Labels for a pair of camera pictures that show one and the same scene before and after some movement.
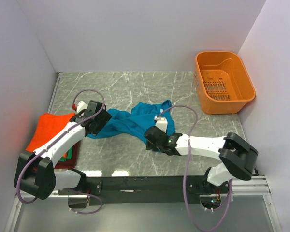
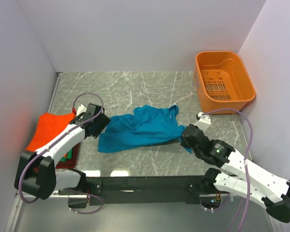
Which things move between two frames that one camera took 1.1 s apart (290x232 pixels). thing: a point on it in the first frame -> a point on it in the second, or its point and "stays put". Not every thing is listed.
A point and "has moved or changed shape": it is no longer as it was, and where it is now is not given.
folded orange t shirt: x=48 y=126 stays put
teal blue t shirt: x=141 y=117 has moved or changed shape
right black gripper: x=150 y=146 -> x=182 y=142
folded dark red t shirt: x=69 y=163 stays put
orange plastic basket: x=224 y=84 stays put
